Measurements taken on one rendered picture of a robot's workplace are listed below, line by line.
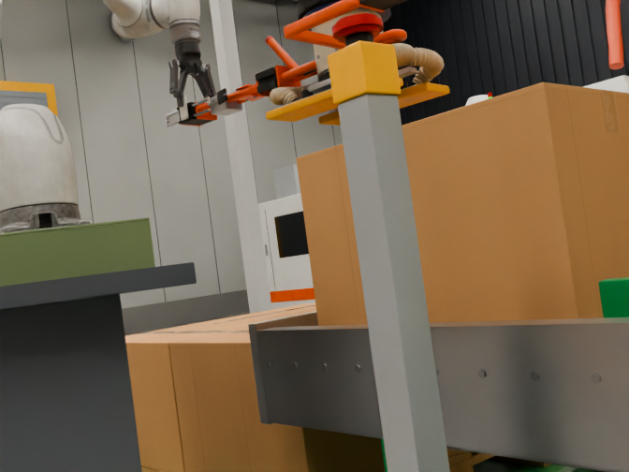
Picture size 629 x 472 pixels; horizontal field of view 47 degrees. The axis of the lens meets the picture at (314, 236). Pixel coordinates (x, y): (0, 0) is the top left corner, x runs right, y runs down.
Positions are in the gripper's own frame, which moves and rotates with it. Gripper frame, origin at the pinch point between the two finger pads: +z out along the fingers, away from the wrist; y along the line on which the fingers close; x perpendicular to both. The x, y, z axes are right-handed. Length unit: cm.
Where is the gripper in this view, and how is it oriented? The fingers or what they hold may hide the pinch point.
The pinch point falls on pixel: (196, 110)
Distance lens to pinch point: 219.6
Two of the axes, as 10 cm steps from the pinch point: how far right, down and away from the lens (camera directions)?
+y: 6.8, -0.7, 7.3
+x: -7.2, 1.2, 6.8
